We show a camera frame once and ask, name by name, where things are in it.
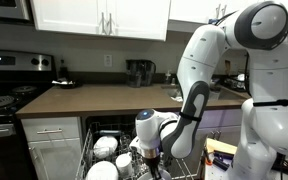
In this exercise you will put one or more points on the black counter dish rack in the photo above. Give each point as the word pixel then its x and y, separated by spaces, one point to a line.
pixel 235 82

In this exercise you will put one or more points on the small white jar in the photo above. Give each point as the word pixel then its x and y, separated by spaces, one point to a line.
pixel 240 77

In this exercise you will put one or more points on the small soap dispenser bottle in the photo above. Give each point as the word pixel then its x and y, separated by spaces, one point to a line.
pixel 168 77

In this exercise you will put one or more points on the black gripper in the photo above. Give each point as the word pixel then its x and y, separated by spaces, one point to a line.
pixel 150 163

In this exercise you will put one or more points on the black stainless electric stove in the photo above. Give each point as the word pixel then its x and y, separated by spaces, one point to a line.
pixel 4 83

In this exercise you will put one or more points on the white wall outlet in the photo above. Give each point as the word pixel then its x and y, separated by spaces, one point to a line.
pixel 108 60

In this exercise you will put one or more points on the white ceramic bowl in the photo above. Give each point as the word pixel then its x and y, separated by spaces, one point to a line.
pixel 102 171
pixel 105 146

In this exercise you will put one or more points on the white cabinet door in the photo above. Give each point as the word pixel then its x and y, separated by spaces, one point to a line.
pixel 67 15
pixel 55 160
pixel 137 16

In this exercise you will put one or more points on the small dark dish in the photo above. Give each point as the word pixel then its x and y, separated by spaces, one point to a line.
pixel 64 84

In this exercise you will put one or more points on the white upper cabinet door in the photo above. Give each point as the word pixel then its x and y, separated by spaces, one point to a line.
pixel 137 16
pixel 67 15

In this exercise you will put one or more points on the stainless microwave oven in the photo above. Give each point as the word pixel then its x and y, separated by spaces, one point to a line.
pixel 4 8

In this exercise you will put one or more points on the white drawer front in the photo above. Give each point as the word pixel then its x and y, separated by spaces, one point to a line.
pixel 50 125

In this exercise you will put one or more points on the light blue plastic lid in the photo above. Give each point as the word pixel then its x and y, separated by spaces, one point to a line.
pixel 109 132

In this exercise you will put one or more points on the white corner upper cabinet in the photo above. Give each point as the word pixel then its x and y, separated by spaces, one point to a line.
pixel 190 10

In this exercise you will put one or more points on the light wooden board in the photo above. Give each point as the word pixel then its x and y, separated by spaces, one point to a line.
pixel 217 145

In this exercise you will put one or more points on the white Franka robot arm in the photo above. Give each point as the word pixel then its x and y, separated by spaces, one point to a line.
pixel 270 126

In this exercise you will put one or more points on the black bar clamp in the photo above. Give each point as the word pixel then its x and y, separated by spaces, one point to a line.
pixel 222 160

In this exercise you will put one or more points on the white lower cabinet door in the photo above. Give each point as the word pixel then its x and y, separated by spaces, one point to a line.
pixel 55 160

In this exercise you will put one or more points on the small coil stove burner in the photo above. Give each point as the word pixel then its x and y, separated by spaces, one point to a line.
pixel 24 89

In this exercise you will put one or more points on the clear drinking glass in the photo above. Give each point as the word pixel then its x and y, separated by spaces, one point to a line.
pixel 124 141

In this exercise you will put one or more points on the black dishwasher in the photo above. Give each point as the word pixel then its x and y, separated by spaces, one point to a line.
pixel 110 120

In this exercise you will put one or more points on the white ceramic mug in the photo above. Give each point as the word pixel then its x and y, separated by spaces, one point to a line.
pixel 124 165

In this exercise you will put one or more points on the white sink base cabinet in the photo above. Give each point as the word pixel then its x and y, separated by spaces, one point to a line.
pixel 224 126

